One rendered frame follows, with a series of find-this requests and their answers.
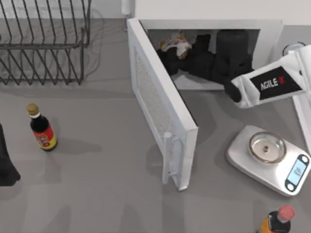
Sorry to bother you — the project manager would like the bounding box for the silver kitchen scale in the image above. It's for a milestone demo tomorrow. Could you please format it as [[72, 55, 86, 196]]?
[[225, 125, 311, 198]]

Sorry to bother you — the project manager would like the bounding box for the round glass bowl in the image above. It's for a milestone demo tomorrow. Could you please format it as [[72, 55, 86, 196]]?
[[249, 131, 287, 164]]

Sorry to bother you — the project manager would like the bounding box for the white door handle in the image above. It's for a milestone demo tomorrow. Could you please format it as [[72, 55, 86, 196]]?
[[162, 132, 182, 185]]

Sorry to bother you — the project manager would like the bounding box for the dark bottle with gold cap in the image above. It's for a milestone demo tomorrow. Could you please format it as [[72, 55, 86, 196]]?
[[26, 102, 58, 152]]

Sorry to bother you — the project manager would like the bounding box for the white microwave oven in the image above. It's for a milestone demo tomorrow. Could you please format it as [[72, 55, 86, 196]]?
[[126, 0, 311, 149]]

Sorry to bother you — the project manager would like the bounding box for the dark grey wire rack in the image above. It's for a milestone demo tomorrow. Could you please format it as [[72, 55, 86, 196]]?
[[0, 0, 92, 86]]

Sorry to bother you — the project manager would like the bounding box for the dark bottle with pink cap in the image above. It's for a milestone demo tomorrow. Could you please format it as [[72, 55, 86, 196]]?
[[257, 205, 296, 233]]

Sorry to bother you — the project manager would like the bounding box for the white microwave door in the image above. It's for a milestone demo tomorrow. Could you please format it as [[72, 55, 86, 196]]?
[[126, 18, 199, 192]]

